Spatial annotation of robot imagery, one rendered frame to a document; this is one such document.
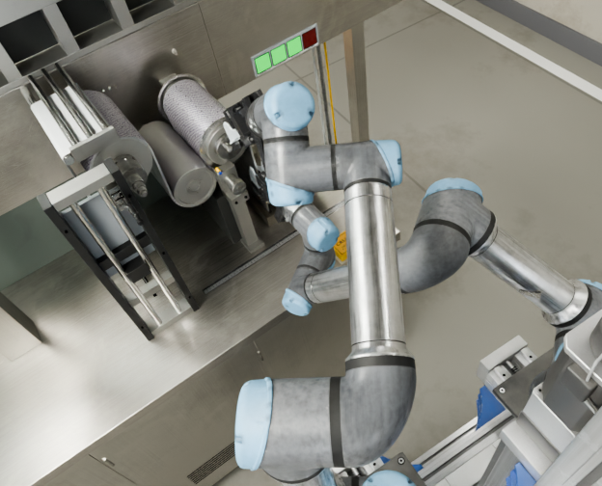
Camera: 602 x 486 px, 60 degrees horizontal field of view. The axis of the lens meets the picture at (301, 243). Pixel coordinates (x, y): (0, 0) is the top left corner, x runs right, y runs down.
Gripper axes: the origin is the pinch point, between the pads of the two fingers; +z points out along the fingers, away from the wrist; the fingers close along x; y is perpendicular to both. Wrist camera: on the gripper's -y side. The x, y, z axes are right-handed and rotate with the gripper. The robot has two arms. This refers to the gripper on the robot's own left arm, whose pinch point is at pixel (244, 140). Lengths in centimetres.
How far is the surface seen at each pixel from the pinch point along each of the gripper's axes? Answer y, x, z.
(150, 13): 39, -4, 33
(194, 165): 0.3, 8.6, 22.1
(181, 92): 18.1, 0.0, 30.9
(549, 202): -103, -147, 92
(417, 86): -29, -167, 181
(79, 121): 20.2, 26.9, 10.6
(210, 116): 8.7, -0.8, 19.4
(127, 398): -41, 53, 23
